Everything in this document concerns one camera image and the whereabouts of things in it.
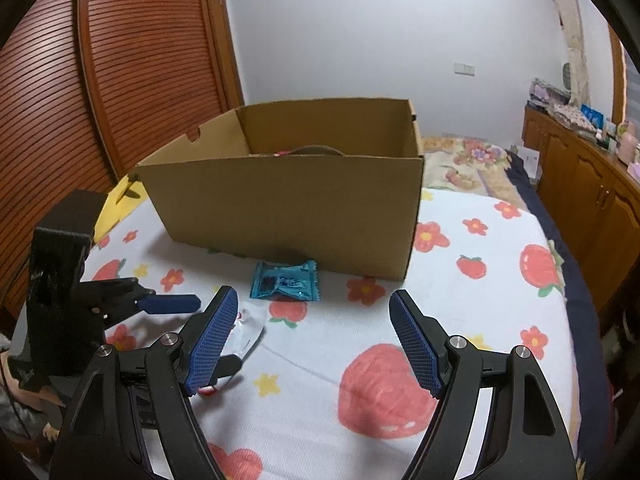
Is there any wooden side cabinet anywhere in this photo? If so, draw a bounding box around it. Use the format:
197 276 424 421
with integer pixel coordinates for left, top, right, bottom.
522 105 640 331

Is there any white paper box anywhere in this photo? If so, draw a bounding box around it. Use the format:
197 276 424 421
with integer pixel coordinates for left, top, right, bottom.
510 145 542 183

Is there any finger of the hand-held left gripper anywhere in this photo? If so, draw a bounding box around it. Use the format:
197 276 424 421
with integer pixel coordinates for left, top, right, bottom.
212 354 244 380
75 277 202 326

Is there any red white snack packet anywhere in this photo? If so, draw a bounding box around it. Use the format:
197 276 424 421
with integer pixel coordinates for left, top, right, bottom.
200 305 267 396

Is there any brown round object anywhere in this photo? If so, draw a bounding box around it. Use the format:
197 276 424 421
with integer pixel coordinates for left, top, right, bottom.
280 144 347 159

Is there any pale patterned curtain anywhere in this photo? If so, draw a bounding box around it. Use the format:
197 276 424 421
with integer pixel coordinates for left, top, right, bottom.
542 0 588 106

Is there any blue white box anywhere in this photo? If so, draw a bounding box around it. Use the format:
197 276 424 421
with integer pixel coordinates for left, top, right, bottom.
580 104 603 131

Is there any pale patterned bedsheet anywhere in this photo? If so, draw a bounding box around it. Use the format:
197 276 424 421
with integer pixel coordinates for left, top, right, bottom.
422 135 531 198

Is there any folded cloth pile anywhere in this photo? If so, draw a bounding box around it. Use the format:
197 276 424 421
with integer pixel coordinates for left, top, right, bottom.
527 78 573 111

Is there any brown slatted wooden wardrobe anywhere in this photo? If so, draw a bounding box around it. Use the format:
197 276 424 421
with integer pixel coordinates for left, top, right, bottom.
0 0 246 321

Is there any flower printed white blanket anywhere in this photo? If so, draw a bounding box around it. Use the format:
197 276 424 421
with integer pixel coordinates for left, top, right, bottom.
10 187 586 480

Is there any teal foil snack packet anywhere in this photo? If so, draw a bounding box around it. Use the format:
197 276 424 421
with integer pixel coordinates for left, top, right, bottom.
249 260 321 302

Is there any person's left forearm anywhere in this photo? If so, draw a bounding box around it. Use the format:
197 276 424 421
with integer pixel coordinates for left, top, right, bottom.
0 350 66 446

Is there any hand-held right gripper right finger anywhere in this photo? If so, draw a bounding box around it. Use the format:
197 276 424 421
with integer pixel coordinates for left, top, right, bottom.
389 289 581 480

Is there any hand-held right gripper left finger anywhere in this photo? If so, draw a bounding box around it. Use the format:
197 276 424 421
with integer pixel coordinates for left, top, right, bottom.
50 285 241 480

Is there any yellow plastic bag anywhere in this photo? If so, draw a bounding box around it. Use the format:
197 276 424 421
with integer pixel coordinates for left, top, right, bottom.
94 174 147 238

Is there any brown cardboard box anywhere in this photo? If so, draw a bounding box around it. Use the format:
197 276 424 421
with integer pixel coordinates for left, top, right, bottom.
135 97 426 281

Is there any dark blue cloth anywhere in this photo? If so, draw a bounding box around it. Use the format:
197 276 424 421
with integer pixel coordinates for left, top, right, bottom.
505 152 616 396

